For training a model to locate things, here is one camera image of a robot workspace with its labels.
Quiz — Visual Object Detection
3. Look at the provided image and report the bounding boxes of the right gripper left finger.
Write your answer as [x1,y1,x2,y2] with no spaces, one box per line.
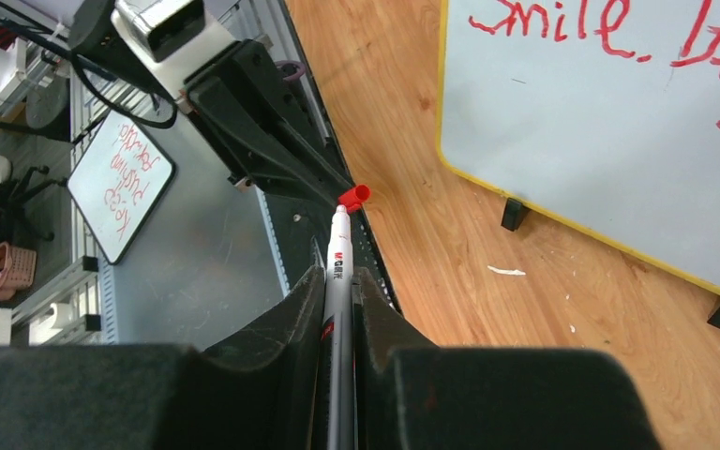
[0,266,324,449]

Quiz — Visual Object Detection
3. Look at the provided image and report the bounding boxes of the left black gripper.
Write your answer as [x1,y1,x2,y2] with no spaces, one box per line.
[185,39,353,207]

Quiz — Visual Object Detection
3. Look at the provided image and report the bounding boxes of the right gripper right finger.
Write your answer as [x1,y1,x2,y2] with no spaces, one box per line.
[352,267,661,449]

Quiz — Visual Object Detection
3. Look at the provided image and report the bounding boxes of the white red marker pen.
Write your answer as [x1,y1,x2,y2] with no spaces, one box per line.
[323,205,355,449]

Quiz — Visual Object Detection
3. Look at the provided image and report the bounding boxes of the red marker cap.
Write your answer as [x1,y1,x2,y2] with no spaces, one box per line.
[337,184,371,214]

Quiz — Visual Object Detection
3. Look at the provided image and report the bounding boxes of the yellow framed whiteboard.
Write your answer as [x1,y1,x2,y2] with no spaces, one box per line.
[435,0,720,333]

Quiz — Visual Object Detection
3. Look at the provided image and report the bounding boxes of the black framed whiteboard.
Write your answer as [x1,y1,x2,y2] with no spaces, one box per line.
[67,112,176,264]

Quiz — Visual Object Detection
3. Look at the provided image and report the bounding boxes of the white paper scrap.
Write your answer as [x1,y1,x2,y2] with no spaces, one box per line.
[487,265,527,277]

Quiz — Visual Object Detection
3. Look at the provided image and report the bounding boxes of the pink basket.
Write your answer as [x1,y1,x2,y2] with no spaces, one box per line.
[0,242,38,302]

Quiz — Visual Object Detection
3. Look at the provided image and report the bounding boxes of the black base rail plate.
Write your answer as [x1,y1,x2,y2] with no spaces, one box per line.
[223,0,405,315]

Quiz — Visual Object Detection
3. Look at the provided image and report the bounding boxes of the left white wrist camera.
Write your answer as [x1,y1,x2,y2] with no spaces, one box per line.
[111,1,236,104]

